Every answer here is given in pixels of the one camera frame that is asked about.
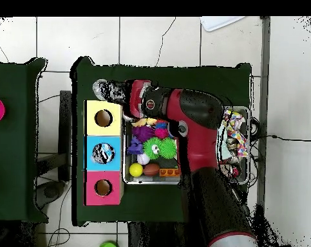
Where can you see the dark green side table cloth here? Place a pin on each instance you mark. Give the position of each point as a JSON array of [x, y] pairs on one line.
[[13, 77]]

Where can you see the lime green bowl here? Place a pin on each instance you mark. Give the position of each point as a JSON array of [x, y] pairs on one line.
[[108, 245]]

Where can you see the smooth yellow ball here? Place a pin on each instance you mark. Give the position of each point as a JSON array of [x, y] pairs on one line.
[[136, 170]]

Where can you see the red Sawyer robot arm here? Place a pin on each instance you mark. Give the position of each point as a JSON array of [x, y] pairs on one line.
[[201, 144]]

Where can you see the white tray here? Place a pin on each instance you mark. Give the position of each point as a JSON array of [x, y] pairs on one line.
[[217, 23]]

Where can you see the green spiky toy with eyes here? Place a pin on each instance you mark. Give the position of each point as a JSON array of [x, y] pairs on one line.
[[165, 149]]

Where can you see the purple spiky ball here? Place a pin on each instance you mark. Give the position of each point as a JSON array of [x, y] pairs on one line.
[[143, 133]]

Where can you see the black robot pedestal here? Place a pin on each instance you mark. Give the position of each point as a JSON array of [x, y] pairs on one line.
[[155, 236]]

